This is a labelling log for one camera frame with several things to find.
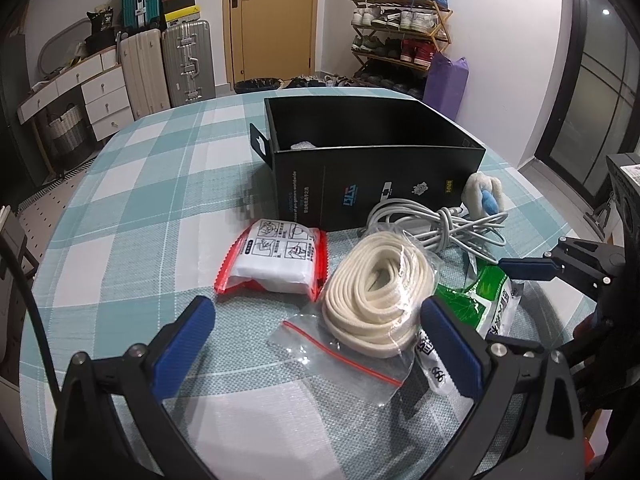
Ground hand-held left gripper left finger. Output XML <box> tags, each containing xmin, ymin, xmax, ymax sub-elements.
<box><xmin>52</xmin><ymin>296</ymin><xmax>216</xmax><ymax>480</ymax></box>

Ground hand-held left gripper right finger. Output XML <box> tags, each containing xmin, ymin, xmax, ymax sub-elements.
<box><xmin>420</xmin><ymin>296</ymin><xmax>587</xmax><ymax>480</ymax></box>

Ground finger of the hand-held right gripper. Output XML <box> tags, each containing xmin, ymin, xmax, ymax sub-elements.
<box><xmin>570</xmin><ymin>305</ymin><xmax>620</xmax><ymax>377</ymax></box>
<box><xmin>498</xmin><ymin>236</ymin><xmax>628</xmax><ymax>303</ymax></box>

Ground green white tissue packet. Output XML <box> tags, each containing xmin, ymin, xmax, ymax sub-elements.
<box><xmin>415</xmin><ymin>255</ymin><xmax>523</xmax><ymax>403</ymax></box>

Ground white rope coil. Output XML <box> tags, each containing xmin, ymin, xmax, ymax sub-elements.
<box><xmin>320</xmin><ymin>232</ymin><xmax>443</xmax><ymax>361</ymax></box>

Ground white plush toy blue parts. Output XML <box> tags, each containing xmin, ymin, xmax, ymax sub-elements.
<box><xmin>462</xmin><ymin>171</ymin><xmax>503</xmax><ymax>216</ymax></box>

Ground white packet with red edges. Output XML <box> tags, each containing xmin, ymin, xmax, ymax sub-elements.
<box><xmin>214</xmin><ymin>218</ymin><xmax>328</xmax><ymax>302</ymax></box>

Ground black cardboard box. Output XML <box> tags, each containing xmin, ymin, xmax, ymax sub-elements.
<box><xmin>249</xmin><ymin>96</ymin><xmax>487</xmax><ymax>231</ymax></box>

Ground dark framed glass door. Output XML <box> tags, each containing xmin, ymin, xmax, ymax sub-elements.
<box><xmin>532</xmin><ymin>0</ymin><xmax>640</xmax><ymax>211</ymax></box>

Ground clear zip bag red strip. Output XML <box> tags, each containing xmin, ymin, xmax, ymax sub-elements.
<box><xmin>267</xmin><ymin>317</ymin><xmax>426</xmax><ymax>408</ymax></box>

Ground teal white checked tablecloth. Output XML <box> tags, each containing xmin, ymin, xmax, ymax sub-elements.
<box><xmin>20</xmin><ymin>87</ymin><xmax>626</xmax><ymax>480</ymax></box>

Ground grey dotted floor mat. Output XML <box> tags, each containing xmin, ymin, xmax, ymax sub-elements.
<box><xmin>15</xmin><ymin>157</ymin><xmax>98</xmax><ymax>233</ymax></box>

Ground purple fabric bag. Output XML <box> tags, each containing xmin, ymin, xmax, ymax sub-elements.
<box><xmin>422</xmin><ymin>51</ymin><xmax>471</xmax><ymax>122</ymax></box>

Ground grey wicker basket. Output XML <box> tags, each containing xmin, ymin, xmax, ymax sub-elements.
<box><xmin>46</xmin><ymin>105</ymin><xmax>96</xmax><ymax>156</ymax></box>

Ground wooden shoe rack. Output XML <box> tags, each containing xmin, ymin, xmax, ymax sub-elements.
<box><xmin>350</xmin><ymin>0</ymin><xmax>453</xmax><ymax>98</ymax></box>

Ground white drawer desk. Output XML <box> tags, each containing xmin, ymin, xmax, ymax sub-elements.
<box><xmin>17</xmin><ymin>49</ymin><xmax>136</xmax><ymax>171</ymax></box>

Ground black trash bin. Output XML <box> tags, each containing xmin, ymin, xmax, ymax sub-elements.
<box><xmin>234</xmin><ymin>77</ymin><xmax>282</xmax><ymax>95</ymax></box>

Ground beige hard suitcase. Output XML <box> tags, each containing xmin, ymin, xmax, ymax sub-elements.
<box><xmin>118</xmin><ymin>28</ymin><xmax>173</xmax><ymax>121</ymax></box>

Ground silver hard suitcase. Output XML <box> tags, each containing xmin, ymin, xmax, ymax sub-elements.
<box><xmin>161</xmin><ymin>19</ymin><xmax>217</xmax><ymax>107</ymax></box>

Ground loose sneakers pile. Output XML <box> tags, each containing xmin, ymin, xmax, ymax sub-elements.
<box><xmin>280</xmin><ymin>74</ymin><xmax>358</xmax><ymax>90</ymax></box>

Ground black bag white print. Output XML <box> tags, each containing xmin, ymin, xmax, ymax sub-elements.
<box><xmin>85</xmin><ymin>5</ymin><xmax>121</xmax><ymax>53</ymax></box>

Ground black yellow shoe box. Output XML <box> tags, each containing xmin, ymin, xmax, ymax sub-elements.
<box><xmin>162</xmin><ymin>5</ymin><xmax>202</xmax><ymax>27</ymax></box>

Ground yellow wooden door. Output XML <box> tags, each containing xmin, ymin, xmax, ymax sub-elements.
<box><xmin>223</xmin><ymin>0</ymin><xmax>321</xmax><ymax>92</ymax></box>

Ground white cable bundle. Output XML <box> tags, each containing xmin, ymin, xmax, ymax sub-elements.
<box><xmin>359</xmin><ymin>198</ymin><xmax>510</xmax><ymax>261</ymax></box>

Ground black cable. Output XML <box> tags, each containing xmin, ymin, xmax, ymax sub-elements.
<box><xmin>0</xmin><ymin>232</ymin><xmax>63</xmax><ymax>401</ymax></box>

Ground grey oval frame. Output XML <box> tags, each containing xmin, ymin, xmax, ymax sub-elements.
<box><xmin>37</xmin><ymin>17</ymin><xmax>91</xmax><ymax>78</ymax></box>

